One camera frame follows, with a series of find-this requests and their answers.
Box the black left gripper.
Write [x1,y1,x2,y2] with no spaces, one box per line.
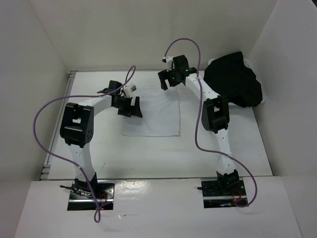
[113,96,142,118]

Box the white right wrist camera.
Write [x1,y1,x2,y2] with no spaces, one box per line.
[162,56,173,63]

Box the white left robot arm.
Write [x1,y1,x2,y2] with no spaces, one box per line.
[60,80,143,198]

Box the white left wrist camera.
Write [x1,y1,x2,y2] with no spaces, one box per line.
[123,84,137,98]

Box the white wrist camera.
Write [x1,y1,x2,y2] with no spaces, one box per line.
[123,84,137,98]
[162,56,173,63]

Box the white laundry basket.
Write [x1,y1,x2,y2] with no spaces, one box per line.
[208,57,267,107]

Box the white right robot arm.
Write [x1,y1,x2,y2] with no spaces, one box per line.
[158,55,239,195]

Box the white skirt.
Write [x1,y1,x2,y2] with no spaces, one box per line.
[121,86,180,137]

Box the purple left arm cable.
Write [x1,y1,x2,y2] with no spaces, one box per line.
[33,65,137,223]

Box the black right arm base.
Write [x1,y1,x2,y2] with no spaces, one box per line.
[197,179,248,208]

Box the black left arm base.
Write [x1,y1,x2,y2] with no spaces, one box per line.
[59,181,115,211]

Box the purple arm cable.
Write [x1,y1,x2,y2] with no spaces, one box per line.
[163,38,258,208]
[33,65,137,223]

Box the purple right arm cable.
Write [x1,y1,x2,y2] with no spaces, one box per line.
[163,38,258,208]

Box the black skirt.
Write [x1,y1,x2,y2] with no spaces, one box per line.
[204,51,263,108]

